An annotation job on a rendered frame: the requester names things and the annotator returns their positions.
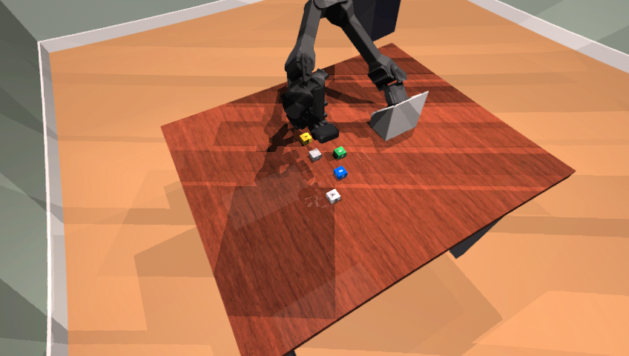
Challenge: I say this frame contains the green block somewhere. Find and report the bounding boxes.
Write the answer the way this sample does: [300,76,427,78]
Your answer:
[334,147,346,159]

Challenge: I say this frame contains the yellow block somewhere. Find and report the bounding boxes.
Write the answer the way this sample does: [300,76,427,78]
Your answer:
[300,132,312,145]

